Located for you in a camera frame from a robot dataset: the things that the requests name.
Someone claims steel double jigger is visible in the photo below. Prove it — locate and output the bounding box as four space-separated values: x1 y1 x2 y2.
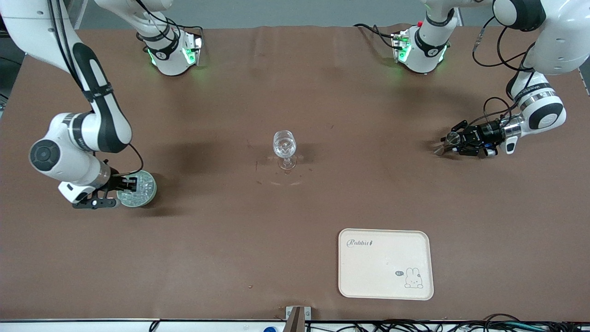
433 131 461 156

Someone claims clear ice cube pile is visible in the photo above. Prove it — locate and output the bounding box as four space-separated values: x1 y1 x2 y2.
124 173 155 205

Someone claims clear stemmed wine glass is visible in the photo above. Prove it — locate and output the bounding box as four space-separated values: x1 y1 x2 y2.
272 130 298 171

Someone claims green round bowl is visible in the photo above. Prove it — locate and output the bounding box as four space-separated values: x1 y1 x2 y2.
116 170 158 208

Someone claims brown table cover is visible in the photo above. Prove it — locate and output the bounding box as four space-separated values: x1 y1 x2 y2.
0 23 590 322

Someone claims cream rabbit print tray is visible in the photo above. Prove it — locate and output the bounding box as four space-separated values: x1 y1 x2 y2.
338 228 435 301

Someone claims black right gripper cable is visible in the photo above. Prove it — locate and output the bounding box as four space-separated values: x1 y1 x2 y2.
46 0 144 177

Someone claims black left base cable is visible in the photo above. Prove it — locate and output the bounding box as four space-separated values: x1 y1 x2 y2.
354 23 399 49

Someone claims black base cable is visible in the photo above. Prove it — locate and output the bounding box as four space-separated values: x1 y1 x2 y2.
138 0 204 51
354 23 399 49

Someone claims black right base cable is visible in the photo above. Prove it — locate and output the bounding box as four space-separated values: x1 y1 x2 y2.
138 0 204 51

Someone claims black cable tangle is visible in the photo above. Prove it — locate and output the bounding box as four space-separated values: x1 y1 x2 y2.
304 314 590 332

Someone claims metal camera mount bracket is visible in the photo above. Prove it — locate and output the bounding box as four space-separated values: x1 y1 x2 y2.
285 306 312 332

